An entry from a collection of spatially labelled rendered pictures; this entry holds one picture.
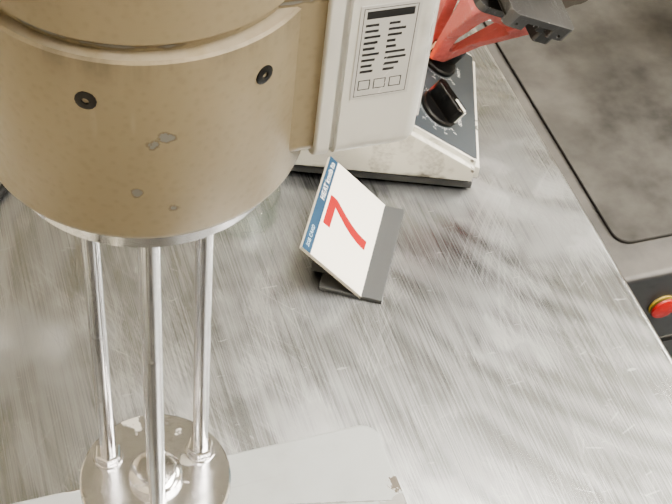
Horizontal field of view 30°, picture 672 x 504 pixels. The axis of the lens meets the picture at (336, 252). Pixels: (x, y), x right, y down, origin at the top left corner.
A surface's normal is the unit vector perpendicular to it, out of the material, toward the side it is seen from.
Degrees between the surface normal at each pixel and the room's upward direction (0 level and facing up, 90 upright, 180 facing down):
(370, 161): 90
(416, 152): 90
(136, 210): 90
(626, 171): 0
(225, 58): 90
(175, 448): 0
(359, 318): 0
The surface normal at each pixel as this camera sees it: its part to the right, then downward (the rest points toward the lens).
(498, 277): 0.09, -0.66
